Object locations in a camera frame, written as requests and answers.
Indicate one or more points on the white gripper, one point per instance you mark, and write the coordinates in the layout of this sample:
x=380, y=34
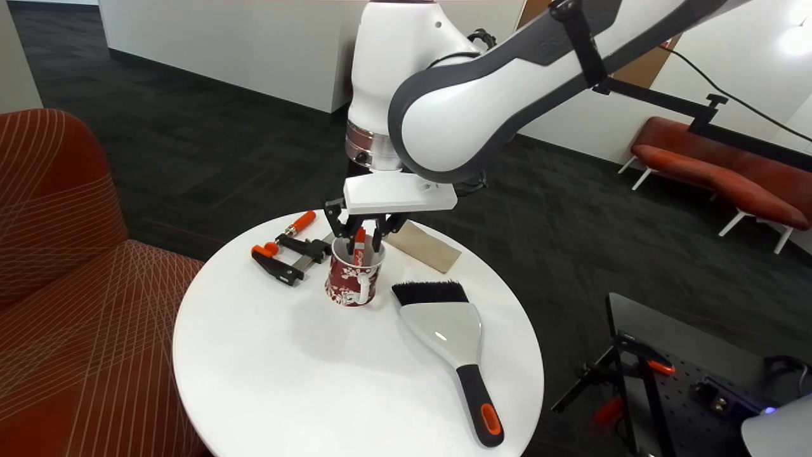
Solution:
x=394, y=195

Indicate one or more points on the red marker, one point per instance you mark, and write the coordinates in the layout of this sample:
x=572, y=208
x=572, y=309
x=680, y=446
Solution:
x=358, y=248

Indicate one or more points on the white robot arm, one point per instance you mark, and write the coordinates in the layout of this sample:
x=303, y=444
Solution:
x=429, y=106

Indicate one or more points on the dark robot base cart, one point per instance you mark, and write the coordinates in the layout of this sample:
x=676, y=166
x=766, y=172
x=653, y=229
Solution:
x=724, y=403

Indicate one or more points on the red white patterned cup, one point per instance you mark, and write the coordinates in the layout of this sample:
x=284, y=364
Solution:
x=346, y=285

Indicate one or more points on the orange black bar clamp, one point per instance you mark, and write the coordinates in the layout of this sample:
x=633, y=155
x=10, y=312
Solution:
x=307, y=253

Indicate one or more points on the round white table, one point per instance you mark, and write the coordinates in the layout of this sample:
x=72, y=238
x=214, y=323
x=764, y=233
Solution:
x=284, y=373

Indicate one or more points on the orange corner sofa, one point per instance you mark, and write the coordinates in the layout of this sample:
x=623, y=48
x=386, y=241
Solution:
x=85, y=309

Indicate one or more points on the orange clamp on cart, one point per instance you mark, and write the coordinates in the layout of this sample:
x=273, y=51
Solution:
x=610, y=414
x=653, y=366

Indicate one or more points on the red bench white legs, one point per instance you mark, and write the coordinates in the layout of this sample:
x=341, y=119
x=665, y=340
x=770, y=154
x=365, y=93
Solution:
x=752, y=185

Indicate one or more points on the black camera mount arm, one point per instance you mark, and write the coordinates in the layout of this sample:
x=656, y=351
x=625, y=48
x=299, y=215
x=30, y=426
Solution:
x=651, y=77

